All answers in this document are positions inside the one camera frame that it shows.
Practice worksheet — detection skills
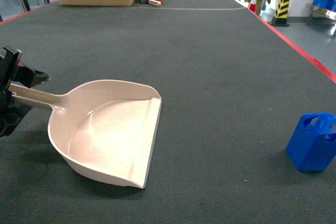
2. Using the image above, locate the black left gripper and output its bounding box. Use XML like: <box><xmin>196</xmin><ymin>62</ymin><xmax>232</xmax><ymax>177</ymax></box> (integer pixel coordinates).
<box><xmin>1</xmin><ymin>46</ymin><xmax>50</xmax><ymax>137</ymax></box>

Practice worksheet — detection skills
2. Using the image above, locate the beige plastic dustpan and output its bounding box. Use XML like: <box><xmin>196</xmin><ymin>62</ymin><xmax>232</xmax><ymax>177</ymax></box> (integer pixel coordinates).
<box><xmin>9</xmin><ymin>80</ymin><xmax>162</xmax><ymax>188</ymax></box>

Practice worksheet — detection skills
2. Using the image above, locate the blue plastic block part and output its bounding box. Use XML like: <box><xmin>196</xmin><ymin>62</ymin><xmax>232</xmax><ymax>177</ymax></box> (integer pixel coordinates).
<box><xmin>286</xmin><ymin>113</ymin><xmax>335</xmax><ymax>172</ymax></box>

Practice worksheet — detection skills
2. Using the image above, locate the red white traffic cone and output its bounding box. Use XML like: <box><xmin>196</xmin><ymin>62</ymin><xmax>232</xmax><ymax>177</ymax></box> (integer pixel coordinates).
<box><xmin>248</xmin><ymin>0</ymin><xmax>257</xmax><ymax>13</ymax></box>

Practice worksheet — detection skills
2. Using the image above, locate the yellow black traffic cone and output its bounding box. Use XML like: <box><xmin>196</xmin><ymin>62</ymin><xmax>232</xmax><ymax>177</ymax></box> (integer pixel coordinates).
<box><xmin>270</xmin><ymin>0</ymin><xmax>290</xmax><ymax>27</ymax></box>

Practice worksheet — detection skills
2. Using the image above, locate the wooden handled brush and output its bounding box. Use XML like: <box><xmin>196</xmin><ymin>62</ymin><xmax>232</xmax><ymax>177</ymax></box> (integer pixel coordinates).
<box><xmin>137</xmin><ymin>0</ymin><xmax>162</xmax><ymax>6</ymax></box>

